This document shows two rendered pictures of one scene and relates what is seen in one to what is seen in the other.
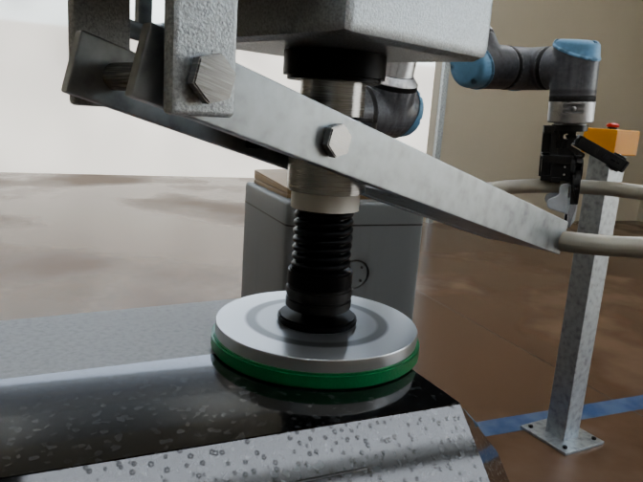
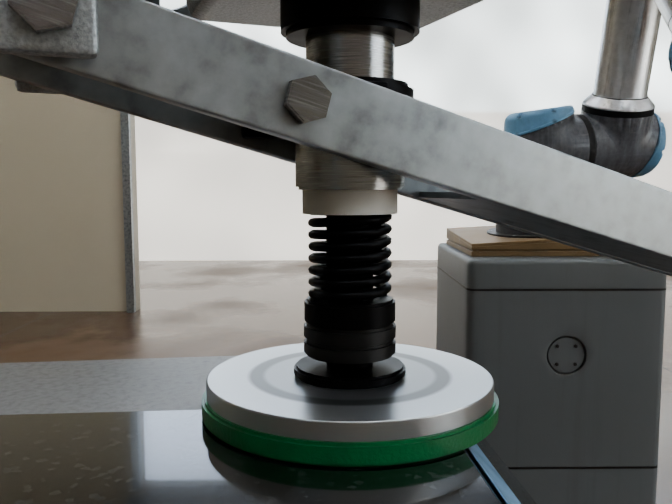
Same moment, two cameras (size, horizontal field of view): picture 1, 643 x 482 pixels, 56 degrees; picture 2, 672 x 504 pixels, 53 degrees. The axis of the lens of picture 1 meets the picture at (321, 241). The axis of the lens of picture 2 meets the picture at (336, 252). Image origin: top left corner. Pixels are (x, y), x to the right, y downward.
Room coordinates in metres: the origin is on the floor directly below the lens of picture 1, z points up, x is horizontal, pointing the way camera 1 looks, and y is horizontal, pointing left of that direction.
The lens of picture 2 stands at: (0.15, -0.19, 1.00)
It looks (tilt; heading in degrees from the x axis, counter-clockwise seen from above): 6 degrees down; 23
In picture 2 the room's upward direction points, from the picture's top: straight up
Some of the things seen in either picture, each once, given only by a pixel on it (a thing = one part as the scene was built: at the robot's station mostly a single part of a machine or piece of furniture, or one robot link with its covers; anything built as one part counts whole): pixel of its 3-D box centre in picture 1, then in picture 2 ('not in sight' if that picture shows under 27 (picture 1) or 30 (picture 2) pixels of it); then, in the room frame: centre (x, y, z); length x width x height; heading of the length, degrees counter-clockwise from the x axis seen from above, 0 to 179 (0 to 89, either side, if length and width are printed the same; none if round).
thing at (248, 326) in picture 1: (316, 325); (349, 381); (0.61, 0.00, 0.85); 0.21 x 0.21 x 0.01
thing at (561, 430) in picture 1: (585, 290); not in sight; (1.98, -0.90, 0.54); 0.20 x 0.20 x 1.09; 30
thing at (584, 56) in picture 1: (573, 70); not in sight; (1.29, -0.49, 1.19); 0.10 x 0.09 x 0.12; 33
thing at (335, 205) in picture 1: (325, 190); (349, 189); (0.61, 0.00, 0.99); 0.07 x 0.07 x 0.04
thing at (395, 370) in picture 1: (316, 328); (349, 386); (0.61, 0.00, 0.85); 0.22 x 0.22 x 0.04
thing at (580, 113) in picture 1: (570, 113); not in sight; (1.28, -0.49, 1.10); 0.10 x 0.09 x 0.05; 165
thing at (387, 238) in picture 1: (321, 331); (533, 432); (1.73, -0.02, 0.43); 0.50 x 0.50 x 0.85; 23
